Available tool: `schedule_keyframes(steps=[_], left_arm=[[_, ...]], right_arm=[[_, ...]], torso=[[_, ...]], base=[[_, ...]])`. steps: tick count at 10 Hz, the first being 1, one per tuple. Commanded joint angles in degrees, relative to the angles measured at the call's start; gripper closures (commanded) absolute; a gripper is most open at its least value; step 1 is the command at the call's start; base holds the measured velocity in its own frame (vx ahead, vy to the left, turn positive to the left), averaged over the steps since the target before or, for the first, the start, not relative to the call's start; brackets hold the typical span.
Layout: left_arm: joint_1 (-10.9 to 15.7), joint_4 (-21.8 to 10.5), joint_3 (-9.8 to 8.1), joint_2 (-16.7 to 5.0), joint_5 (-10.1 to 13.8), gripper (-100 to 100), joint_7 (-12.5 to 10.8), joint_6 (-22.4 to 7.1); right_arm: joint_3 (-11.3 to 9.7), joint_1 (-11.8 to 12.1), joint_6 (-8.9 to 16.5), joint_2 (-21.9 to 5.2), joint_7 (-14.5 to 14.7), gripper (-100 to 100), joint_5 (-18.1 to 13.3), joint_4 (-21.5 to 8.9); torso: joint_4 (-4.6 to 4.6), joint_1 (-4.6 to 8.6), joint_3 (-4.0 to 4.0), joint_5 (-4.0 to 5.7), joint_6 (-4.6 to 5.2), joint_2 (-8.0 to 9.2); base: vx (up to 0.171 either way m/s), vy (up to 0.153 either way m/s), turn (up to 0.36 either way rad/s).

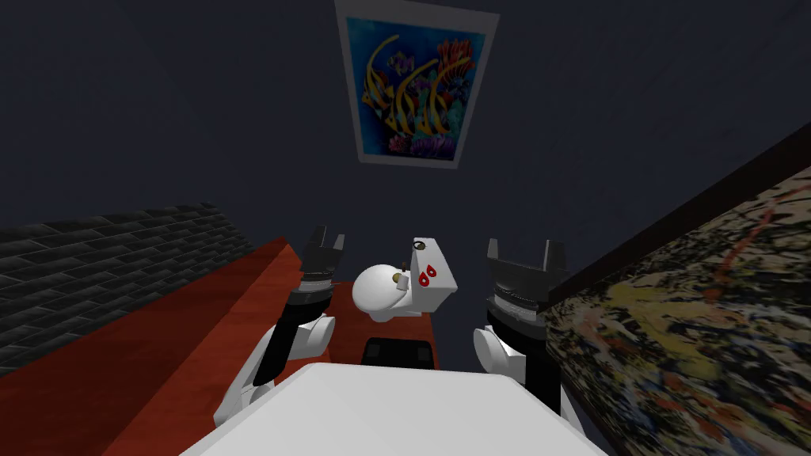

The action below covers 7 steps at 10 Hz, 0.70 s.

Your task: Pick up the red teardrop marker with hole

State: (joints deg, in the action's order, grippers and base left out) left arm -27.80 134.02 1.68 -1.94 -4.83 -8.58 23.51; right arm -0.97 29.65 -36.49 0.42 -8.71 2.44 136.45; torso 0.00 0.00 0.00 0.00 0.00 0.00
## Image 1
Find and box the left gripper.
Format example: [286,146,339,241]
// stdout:
[299,225,347,283]

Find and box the framed fish picture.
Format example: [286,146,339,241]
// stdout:
[333,0,501,171]

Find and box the white toilet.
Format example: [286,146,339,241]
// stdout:
[351,237,459,324]

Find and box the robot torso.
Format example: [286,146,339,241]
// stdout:
[180,338,611,456]

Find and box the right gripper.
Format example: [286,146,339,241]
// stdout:
[485,237,569,303]

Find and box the dark-framed abstract splatter painting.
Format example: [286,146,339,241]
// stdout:
[538,121,811,456]

